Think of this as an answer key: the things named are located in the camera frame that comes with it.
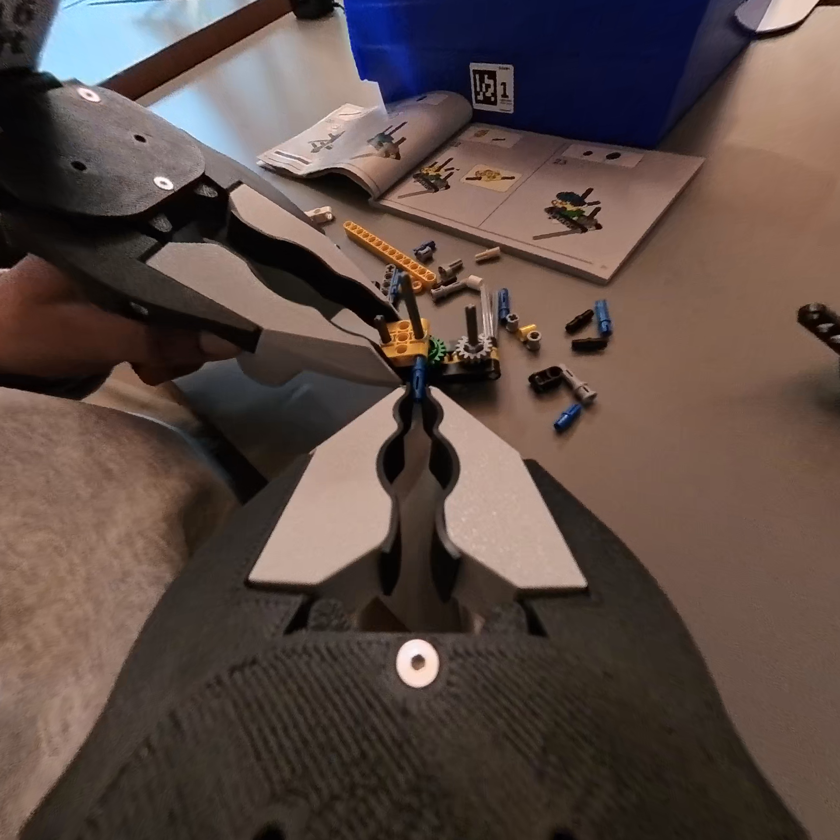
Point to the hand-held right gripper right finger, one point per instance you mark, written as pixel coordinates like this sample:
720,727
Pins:
512,525

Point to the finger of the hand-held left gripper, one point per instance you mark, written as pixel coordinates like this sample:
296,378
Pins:
216,275
282,220

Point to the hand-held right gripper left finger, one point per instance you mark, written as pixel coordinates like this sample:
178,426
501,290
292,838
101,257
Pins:
315,525

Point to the yellow black lego gear assembly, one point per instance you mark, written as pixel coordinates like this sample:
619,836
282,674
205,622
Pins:
407,338

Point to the white lego connector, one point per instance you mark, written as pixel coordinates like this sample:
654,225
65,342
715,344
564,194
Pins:
321,215

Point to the long yellow lego beam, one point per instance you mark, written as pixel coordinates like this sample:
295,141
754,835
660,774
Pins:
387,249

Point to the short grey lego beam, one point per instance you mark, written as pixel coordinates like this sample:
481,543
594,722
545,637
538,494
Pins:
386,275

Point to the short blue lego pin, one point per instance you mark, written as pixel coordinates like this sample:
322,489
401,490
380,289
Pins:
568,417

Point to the long blue lego pin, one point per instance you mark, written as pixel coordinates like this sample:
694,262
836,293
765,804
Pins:
600,318
394,285

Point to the black lego connector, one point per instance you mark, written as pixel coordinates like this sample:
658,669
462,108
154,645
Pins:
544,379

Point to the light grey lego axle pin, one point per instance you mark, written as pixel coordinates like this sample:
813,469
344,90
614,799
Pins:
584,388

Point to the black lego pin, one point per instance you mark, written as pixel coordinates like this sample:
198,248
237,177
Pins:
581,319
590,343

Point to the tan lego pin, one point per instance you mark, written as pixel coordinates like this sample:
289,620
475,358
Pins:
487,254

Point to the long light grey lego axle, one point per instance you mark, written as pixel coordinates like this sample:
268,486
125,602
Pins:
485,308
493,308

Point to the lego instruction booklet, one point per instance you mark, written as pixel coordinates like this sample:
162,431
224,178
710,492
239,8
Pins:
590,197

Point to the black lego subassembly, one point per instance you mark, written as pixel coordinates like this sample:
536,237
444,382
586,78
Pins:
820,321

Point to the person's left hand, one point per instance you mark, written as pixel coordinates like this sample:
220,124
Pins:
65,328

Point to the wooden edged desk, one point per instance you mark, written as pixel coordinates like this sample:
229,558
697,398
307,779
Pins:
197,46

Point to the grey zip sweatshirt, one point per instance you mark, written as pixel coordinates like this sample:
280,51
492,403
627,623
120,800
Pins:
79,525

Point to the blue plastic storage bin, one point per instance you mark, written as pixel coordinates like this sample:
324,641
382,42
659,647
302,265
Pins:
590,65

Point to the grey monitor stand base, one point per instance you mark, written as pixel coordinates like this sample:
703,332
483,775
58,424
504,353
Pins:
774,16

